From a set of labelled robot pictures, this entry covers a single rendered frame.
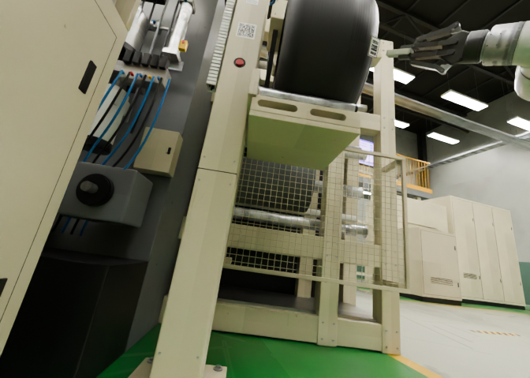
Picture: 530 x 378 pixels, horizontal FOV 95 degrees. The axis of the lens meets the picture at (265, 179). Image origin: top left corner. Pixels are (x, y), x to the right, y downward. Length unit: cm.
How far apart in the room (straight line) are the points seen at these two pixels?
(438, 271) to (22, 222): 548
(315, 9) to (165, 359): 109
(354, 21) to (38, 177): 91
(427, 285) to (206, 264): 482
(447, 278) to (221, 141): 525
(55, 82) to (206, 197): 44
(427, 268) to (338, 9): 485
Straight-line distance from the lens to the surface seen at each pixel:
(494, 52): 83
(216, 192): 79
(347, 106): 90
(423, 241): 535
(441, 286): 559
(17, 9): 58
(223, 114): 90
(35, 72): 59
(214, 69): 103
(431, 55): 89
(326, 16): 93
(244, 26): 116
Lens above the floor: 38
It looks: 17 degrees up
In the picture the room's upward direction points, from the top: 8 degrees clockwise
